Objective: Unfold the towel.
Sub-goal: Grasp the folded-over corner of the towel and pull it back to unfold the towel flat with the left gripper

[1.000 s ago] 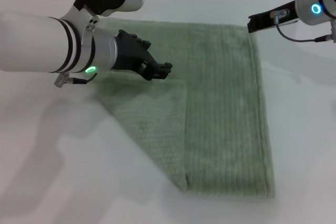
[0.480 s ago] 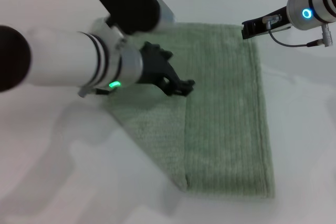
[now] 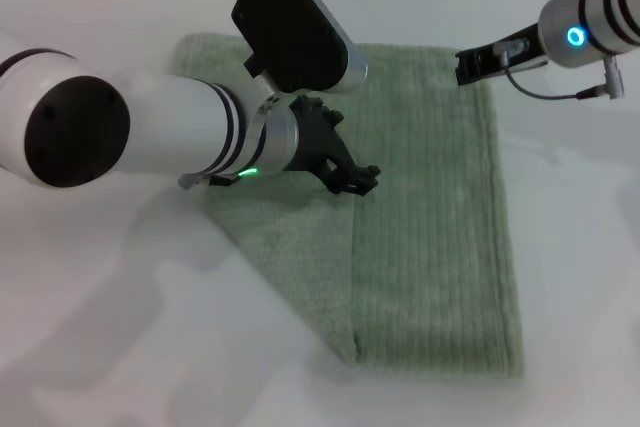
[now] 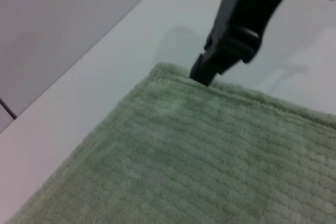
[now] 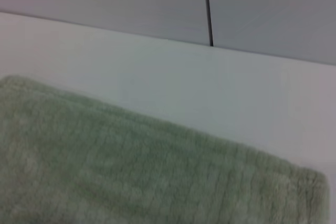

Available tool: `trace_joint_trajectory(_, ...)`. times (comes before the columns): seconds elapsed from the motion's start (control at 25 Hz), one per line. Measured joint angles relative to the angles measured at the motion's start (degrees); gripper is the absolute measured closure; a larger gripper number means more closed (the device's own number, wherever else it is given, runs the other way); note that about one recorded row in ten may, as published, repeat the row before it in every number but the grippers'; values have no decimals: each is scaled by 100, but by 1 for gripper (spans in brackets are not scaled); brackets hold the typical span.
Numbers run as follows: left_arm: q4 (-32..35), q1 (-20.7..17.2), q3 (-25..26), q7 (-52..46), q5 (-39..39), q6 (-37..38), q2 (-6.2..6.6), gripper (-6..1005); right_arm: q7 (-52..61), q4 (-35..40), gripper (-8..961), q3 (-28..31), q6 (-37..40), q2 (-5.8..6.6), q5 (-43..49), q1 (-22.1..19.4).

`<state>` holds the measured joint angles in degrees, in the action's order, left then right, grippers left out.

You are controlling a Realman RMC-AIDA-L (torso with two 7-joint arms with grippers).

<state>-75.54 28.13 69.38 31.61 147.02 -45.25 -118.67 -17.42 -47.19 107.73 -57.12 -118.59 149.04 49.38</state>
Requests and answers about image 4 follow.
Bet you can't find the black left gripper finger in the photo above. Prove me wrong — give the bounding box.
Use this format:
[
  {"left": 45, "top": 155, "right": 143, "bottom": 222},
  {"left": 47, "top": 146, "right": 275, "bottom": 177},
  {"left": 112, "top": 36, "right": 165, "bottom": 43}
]
[{"left": 190, "top": 0, "right": 300, "bottom": 86}]

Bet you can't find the black vertical wall strip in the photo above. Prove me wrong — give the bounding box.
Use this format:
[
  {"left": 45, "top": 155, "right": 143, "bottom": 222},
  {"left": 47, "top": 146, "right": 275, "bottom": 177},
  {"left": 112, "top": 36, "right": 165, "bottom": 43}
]
[{"left": 0, "top": 97, "right": 17, "bottom": 120}]

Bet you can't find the light green ribbed towel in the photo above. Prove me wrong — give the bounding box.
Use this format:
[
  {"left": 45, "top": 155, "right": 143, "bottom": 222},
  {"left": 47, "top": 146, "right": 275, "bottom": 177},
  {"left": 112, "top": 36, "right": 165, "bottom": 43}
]
[{"left": 0, "top": 62, "right": 336, "bottom": 224}]

